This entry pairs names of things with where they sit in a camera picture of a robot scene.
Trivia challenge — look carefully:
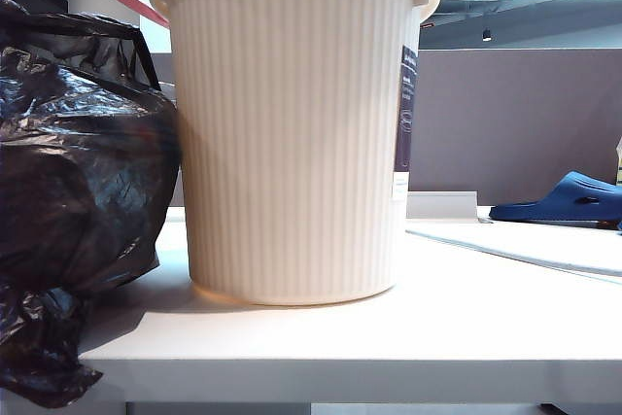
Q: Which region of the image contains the dark product label sticker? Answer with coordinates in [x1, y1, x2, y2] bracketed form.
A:
[391, 44, 420, 202]

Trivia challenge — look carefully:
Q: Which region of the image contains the black plastic garbage bag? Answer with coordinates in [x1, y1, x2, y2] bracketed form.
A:
[0, 0, 184, 409]

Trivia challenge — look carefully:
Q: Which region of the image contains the grey rounded desk divider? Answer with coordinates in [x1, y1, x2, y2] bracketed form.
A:
[149, 52, 177, 90]

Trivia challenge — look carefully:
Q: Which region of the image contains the white ribbed plastic trash can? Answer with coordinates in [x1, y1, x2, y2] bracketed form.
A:
[148, 0, 440, 307]

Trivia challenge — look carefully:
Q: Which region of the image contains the white partition base trim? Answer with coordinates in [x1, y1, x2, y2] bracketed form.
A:
[405, 190, 480, 220]

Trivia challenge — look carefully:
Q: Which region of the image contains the white cable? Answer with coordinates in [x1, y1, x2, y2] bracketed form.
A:
[405, 225, 622, 278]

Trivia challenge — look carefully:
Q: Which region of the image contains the blue rubber clog slipper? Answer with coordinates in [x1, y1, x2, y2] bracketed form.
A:
[488, 170, 622, 231]

